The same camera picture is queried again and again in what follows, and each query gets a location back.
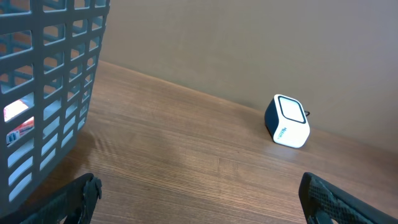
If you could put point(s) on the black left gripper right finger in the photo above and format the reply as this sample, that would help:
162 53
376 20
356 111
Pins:
322 202

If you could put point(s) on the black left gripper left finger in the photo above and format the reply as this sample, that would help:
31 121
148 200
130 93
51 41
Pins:
73 203

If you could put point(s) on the red white snack box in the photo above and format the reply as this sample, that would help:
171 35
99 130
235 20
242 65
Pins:
10 112

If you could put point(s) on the white barcode scanner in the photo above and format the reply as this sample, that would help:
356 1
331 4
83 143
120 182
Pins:
286 121

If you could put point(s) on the grey plastic mesh basket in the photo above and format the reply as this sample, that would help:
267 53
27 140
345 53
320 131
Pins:
49 57

